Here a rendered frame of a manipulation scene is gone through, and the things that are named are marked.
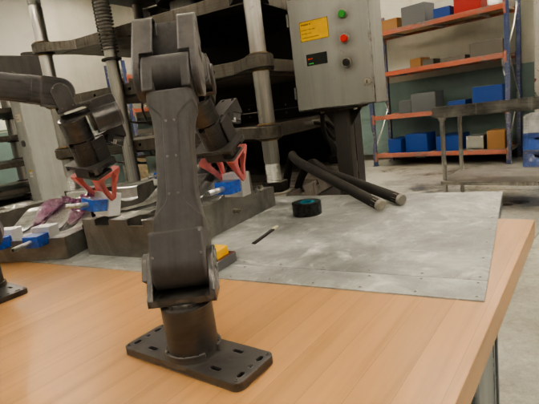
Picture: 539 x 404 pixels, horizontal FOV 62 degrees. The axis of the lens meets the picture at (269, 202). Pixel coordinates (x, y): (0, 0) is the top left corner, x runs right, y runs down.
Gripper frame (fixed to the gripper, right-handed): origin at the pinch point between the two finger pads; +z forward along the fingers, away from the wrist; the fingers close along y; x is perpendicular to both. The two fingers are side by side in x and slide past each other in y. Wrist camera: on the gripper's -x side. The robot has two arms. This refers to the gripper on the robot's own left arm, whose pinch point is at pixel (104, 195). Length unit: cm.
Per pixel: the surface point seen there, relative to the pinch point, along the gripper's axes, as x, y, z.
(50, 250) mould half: 11.4, 12.7, 10.8
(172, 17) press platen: -94, 47, -20
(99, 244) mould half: 5.9, 1.3, 10.5
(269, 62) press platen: -80, -3, -5
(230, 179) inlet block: -12.9, -27.7, -0.1
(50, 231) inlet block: 8.9, 13.7, 6.9
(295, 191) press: -68, -12, 40
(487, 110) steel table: -331, -54, 118
